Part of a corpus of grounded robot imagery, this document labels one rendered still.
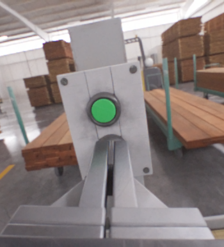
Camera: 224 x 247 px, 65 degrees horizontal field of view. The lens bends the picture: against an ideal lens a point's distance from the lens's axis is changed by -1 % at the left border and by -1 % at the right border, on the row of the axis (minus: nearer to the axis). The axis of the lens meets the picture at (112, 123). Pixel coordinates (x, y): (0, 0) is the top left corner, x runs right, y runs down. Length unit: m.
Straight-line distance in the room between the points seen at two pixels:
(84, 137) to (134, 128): 0.05
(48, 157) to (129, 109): 1.74
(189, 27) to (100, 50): 9.70
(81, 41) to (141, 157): 0.14
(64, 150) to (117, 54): 1.61
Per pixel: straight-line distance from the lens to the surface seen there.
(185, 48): 9.75
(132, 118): 0.16
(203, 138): 1.86
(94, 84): 0.16
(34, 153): 1.90
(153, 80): 6.69
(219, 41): 10.47
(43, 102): 10.04
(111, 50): 0.21
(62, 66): 9.50
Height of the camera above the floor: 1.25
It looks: 17 degrees down
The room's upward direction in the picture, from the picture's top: 10 degrees counter-clockwise
